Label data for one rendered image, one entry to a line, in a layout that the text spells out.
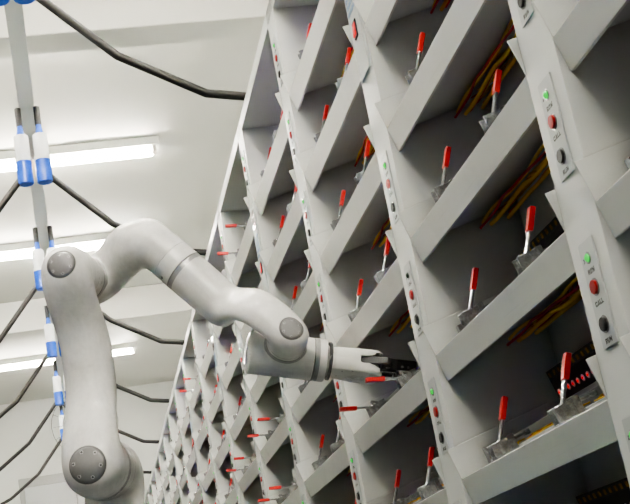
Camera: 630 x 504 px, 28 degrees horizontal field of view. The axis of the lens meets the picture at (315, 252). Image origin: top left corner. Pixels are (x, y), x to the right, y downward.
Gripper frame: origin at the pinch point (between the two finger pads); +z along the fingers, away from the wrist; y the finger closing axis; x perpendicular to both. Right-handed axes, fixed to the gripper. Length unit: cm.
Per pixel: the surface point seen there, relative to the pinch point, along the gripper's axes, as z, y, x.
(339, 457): -3.8, -45.9, -10.3
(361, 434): -4.1, -19.0, -9.9
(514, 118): -9, 97, 9
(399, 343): 4.2, -25.2, 12.4
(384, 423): -3.5, 0.5, -11.2
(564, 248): -5, 103, -10
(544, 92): -10, 110, 6
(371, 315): -8.6, 6.9, 8.2
